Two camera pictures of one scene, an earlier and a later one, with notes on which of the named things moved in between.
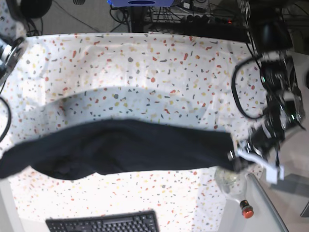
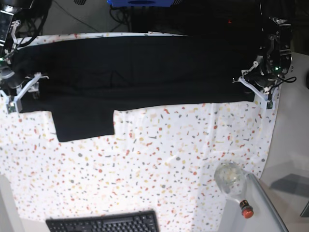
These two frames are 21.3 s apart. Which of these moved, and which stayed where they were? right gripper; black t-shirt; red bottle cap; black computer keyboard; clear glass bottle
Moved: right gripper; black t-shirt
Stayed: clear glass bottle; black computer keyboard; red bottle cap
